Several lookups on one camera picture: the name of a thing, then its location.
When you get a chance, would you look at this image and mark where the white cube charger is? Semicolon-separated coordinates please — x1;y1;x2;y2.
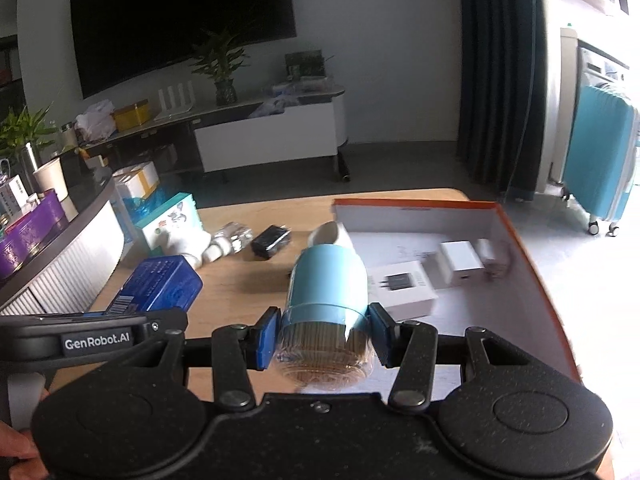
439;240;485;287

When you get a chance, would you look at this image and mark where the black charger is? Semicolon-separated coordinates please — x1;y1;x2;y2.
250;224;293;261

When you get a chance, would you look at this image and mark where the green picture box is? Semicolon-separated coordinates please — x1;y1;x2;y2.
284;49;326;81

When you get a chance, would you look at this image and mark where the dark bookshelf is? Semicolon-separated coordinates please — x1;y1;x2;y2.
0;35;24;92

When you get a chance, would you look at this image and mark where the light blue toothpick holder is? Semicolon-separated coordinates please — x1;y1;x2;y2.
273;243;376;387

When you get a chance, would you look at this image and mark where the white washing machine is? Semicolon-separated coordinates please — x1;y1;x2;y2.
559;27;633;111

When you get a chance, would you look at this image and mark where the person's left hand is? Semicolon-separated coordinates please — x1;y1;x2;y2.
0;419;50;480

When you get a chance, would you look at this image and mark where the small white bottle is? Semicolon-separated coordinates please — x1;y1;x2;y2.
202;234;234;264

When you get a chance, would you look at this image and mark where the steel thermos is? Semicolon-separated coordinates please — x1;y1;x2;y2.
19;142;44;194

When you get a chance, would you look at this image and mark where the white plastic bag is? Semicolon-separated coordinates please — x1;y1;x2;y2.
74;99;117;142

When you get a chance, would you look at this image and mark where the dark blue box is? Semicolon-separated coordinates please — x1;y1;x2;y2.
92;254;204;317

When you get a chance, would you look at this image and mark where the clear plastic bag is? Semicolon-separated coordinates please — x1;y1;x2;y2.
249;94;302;121

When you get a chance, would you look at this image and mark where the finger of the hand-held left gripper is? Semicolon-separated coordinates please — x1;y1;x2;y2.
147;308;190;335

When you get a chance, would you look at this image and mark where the green plant in glass vase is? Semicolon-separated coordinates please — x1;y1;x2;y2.
188;29;251;107

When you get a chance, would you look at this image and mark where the white and grey television stand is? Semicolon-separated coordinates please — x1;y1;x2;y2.
82;84;352;184

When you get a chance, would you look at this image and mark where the glass bottle with grey cap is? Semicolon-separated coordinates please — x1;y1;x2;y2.
219;222;254;254

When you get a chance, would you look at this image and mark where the teal printed box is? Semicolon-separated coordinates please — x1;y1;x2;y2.
134;192;203;254

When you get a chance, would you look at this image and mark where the light blue suitcase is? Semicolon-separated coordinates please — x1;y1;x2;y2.
562;84;640;237

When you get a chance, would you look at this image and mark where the black wall television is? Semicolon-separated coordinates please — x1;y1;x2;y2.
69;0;297;100

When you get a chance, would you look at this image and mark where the orange cardboard box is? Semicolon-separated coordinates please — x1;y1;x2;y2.
332;197;584;387

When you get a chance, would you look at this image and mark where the white paper box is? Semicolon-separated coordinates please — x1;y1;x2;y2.
0;174;29;222

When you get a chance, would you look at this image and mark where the blue water bottle pack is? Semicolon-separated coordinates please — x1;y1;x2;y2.
122;187;167;232

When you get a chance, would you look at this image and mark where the white and yellow box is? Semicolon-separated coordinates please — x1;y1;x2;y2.
112;161;160;199

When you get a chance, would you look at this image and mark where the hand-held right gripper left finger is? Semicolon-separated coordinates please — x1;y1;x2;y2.
107;306;282;412

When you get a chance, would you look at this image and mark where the white charger box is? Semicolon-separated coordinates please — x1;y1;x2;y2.
366;260;439;322

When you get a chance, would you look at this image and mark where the white paper cup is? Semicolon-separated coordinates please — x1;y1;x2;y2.
32;157;69;201

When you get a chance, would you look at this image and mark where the leafy green plant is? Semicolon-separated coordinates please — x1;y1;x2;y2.
0;104;59;162

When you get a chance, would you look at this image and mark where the dark green curtain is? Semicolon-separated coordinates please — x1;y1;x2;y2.
457;0;552;197

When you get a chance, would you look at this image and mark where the white router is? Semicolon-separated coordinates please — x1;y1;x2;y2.
154;78;196;122

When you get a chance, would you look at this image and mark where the curved white counter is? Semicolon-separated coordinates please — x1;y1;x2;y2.
0;160;127;317

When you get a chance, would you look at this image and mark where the purple box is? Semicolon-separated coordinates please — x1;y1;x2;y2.
0;188;71;282

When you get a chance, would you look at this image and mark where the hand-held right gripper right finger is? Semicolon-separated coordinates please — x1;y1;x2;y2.
366;302;533;411

